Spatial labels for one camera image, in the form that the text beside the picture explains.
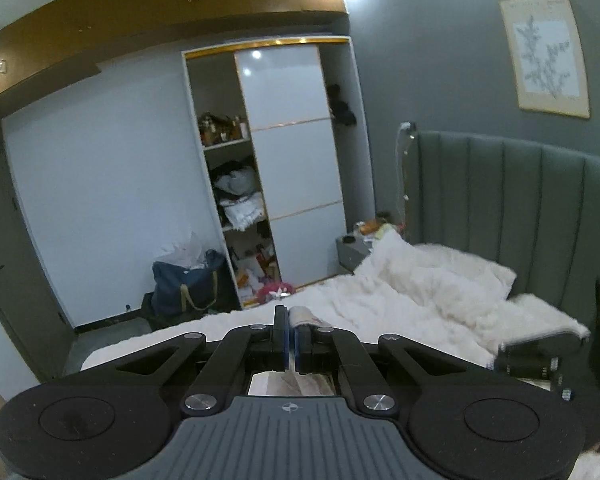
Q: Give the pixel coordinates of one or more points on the white sliding wardrobe door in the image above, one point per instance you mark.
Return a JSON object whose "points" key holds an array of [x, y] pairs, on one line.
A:
{"points": [[290, 160]]}

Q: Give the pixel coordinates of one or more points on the pink cloth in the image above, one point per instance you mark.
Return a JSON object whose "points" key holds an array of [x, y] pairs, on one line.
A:
{"points": [[276, 291]]}

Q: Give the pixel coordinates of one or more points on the beige garment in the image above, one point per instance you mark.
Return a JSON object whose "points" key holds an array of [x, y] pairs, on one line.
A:
{"points": [[302, 314]]}

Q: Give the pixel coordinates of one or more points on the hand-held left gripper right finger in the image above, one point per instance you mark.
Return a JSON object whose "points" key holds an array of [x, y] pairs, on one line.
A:
{"points": [[300, 345]]}

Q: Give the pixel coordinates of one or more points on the framed plant wall poster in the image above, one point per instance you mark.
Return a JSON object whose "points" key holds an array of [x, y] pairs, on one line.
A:
{"points": [[545, 55]]}

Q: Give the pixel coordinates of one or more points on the stack of white folded clothes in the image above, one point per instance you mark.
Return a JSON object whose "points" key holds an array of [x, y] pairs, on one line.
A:
{"points": [[242, 212]]}

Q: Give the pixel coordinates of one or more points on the white fluffy pillow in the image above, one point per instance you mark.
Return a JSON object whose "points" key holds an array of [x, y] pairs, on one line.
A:
{"points": [[445, 272]]}

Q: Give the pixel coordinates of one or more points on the black hanging cloth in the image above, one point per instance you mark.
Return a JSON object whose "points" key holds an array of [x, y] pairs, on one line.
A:
{"points": [[342, 107]]}

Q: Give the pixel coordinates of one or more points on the brown overhead cabinet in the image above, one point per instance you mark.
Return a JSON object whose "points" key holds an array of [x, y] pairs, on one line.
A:
{"points": [[130, 15]]}

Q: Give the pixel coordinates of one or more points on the pile of small boxes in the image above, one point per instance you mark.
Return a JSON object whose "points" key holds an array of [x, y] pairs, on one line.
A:
{"points": [[252, 270]]}

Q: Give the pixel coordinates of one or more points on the white open wardrobe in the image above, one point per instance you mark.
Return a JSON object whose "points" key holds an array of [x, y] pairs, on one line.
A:
{"points": [[220, 90]]}

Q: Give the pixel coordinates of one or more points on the blue tote bag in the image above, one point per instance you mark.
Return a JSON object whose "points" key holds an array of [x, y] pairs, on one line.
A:
{"points": [[185, 285]]}

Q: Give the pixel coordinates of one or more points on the grey room door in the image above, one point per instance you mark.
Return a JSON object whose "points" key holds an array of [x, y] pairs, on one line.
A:
{"points": [[15, 310]]}

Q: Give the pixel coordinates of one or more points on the white fluffy blanket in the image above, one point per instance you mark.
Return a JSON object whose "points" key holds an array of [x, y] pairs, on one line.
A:
{"points": [[420, 310]]}

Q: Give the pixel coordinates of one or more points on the row of bottles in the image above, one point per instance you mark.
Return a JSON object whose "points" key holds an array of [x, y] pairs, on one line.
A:
{"points": [[222, 129]]}

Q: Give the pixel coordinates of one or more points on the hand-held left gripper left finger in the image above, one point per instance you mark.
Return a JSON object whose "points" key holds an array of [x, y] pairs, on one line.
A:
{"points": [[281, 342]]}

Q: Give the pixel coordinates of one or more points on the grey bedside table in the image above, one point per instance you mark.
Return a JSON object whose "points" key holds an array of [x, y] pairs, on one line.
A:
{"points": [[350, 255]]}

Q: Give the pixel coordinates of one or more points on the clutter of bedside things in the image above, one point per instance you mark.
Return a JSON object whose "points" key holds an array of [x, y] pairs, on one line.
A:
{"points": [[375, 227]]}

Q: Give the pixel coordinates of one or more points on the white crumpled paper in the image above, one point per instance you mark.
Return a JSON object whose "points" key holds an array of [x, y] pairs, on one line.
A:
{"points": [[182, 252]]}

